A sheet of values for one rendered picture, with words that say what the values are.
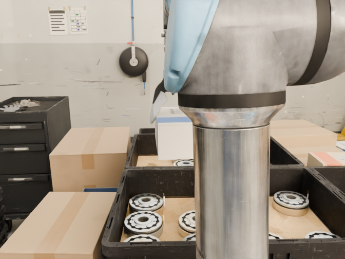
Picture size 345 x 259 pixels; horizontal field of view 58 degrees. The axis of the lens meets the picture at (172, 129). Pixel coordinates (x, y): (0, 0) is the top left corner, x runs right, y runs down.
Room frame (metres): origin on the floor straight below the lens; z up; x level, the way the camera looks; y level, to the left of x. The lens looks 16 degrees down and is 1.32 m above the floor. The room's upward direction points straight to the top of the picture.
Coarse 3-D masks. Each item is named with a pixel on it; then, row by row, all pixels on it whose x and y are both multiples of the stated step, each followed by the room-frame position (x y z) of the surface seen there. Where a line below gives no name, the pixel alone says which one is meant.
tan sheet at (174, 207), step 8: (168, 200) 0.90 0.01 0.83; (176, 200) 0.90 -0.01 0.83; (184, 200) 0.90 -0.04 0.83; (192, 200) 0.90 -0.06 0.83; (128, 208) 0.85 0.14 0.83; (168, 208) 0.85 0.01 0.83; (176, 208) 0.85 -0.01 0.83; (184, 208) 0.85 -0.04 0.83; (192, 208) 0.85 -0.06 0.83; (168, 216) 0.80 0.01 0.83; (176, 216) 0.80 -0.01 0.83; (168, 224) 0.76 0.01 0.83; (176, 224) 0.76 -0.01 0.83; (168, 232) 0.72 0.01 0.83; (176, 232) 0.72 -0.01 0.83; (160, 240) 0.69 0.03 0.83; (168, 240) 0.69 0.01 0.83; (176, 240) 0.69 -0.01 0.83
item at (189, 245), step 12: (144, 168) 0.93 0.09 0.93; (156, 168) 0.93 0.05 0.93; (168, 168) 0.93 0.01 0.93; (180, 168) 0.93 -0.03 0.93; (192, 168) 0.93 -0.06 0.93; (120, 180) 0.83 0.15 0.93; (120, 192) 0.76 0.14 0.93; (108, 228) 0.59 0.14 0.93; (108, 240) 0.55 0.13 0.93; (192, 240) 0.55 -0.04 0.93; (108, 252) 0.53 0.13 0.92; (120, 252) 0.53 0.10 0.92; (132, 252) 0.53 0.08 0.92; (144, 252) 0.53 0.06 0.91; (156, 252) 0.53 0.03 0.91; (168, 252) 0.53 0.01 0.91; (180, 252) 0.53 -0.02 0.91; (192, 252) 0.53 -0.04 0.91
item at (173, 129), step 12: (168, 108) 0.88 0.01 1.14; (156, 120) 0.79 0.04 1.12; (168, 120) 0.74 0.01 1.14; (180, 120) 0.74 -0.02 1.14; (156, 132) 0.80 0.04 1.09; (168, 132) 0.70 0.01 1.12; (180, 132) 0.70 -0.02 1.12; (192, 132) 0.71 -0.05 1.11; (156, 144) 0.81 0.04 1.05; (168, 144) 0.70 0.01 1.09; (180, 144) 0.70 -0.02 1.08; (192, 144) 0.71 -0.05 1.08; (168, 156) 0.70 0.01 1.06; (180, 156) 0.70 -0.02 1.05; (192, 156) 0.71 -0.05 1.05
